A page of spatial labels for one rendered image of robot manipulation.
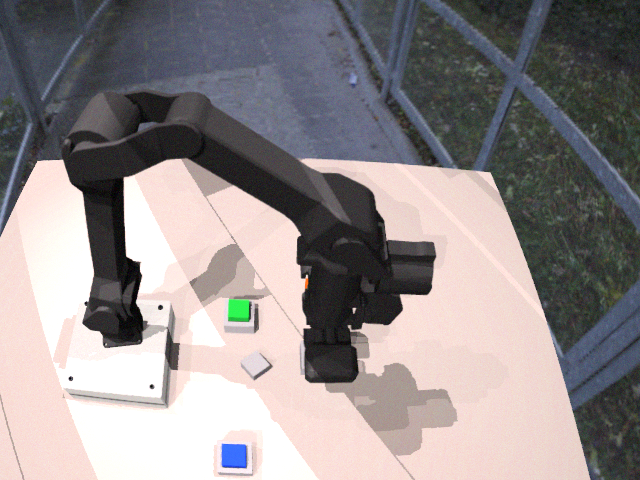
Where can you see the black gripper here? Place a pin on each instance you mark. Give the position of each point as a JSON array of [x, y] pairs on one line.
[[329, 355]]

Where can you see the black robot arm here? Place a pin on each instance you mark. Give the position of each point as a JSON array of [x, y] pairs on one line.
[[343, 235]]

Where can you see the purple button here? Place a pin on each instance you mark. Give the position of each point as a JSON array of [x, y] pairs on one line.
[[302, 357]]

